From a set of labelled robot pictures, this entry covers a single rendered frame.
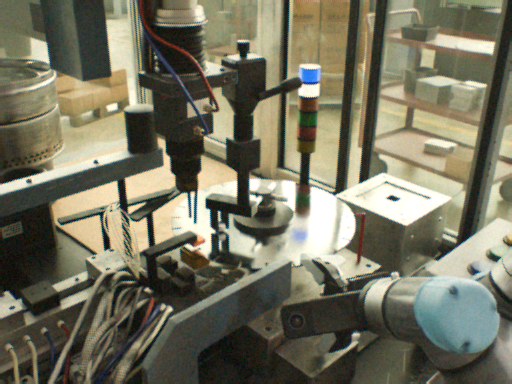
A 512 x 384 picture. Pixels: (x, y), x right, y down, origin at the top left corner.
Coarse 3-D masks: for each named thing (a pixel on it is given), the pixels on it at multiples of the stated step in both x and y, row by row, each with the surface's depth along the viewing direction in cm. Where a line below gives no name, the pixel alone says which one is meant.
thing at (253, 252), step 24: (216, 192) 107; (288, 192) 108; (312, 192) 108; (192, 216) 98; (312, 216) 99; (336, 216) 99; (216, 240) 91; (240, 240) 91; (264, 240) 91; (288, 240) 91; (312, 240) 91; (336, 240) 91; (264, 264) 84
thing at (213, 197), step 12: (240, 180) 87; (240, 192) 87; (216, 204) 90; (228, 204) 89; (240, 204) 88; (252, 204) 89; (216, 216) 91; (228, 216) 92; (216, 228) 92; (228, 228) 93
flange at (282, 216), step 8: (272, 200) 102; (272, 208) 96; (280, 208) 99; (288, 208) 99; (232, 216) 98; (240, 216) 96; (256, 216) 96; (264, 216) 96; (272, 216) 96; (280, 216) 96; (288, 216) 97; (240, 224) 95; (248, 224) 94; (256, 224) 94; (264, 224) 94; (272, 224) 94; (280, 224) 94; (288, 224) 95; (264, 232) 93
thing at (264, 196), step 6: (270, 186) 98; (252, 192) 97; (258, 192) 95; (264, 192) 95; (270, 192) 95; (258, 198) 94; (264, 198) 95; (270, 198) 96; (276, 198) 95; (282, 198) 95; (288, 198) 94; (258, 204) 96; (264, 204) 96; (270, 204) 96
